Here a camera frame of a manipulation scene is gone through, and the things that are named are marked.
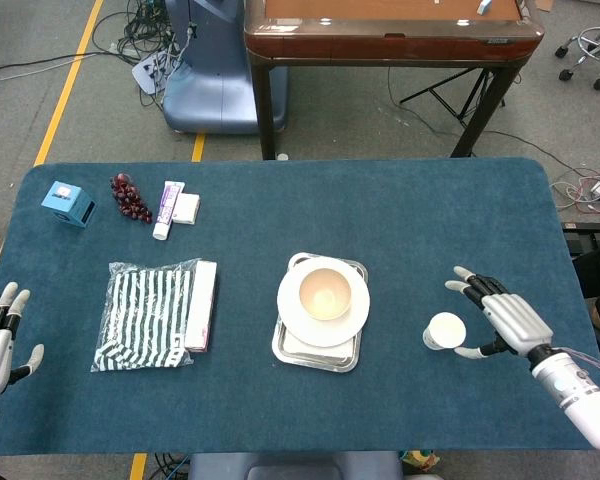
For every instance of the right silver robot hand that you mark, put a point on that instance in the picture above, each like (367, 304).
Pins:
(517, 320)

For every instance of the silver metal tray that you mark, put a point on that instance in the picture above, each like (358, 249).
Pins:
(300, 363)

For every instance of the long pink white box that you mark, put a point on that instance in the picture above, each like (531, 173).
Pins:
(202, 305)

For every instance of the small blue box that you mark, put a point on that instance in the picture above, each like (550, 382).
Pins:
(62, 200)

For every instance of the office chair wheel base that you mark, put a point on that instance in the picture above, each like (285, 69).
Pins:
(592, 42)

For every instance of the striped cloth in plastic bag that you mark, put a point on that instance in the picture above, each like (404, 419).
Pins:
(140, 315)

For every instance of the white paper cup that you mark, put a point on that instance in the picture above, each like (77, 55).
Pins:
(447, 330)

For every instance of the yellow green toy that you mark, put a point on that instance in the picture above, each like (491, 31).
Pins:
(420, 459)

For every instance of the brown mahjong table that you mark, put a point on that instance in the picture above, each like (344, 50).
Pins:
(390, 45)

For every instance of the white folded napkin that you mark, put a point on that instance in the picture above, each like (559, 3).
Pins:
(332, 352)

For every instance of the beige bowl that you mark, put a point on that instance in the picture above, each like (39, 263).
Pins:
(325, 295)

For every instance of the small white box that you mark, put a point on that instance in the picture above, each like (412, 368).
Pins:
(186, 208)

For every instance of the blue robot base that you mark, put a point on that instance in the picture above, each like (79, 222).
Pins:
(220, 90)

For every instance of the blue tablecloth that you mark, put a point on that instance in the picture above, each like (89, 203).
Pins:
(430, 210)

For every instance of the black floor equipment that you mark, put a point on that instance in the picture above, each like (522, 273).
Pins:
(587, 236)

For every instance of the white round plate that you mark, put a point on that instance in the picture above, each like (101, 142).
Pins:
(300, 327)

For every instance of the single blue white mahjong tile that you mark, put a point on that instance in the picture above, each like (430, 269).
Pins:
(484, 6)

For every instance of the purple white toothpaste tube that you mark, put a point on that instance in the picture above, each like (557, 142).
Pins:
(166, 212)

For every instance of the bunch of red grapes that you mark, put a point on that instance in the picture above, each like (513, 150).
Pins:
(129, 200)

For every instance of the grey blue robot body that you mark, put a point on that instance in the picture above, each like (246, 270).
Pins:
(295, 465)

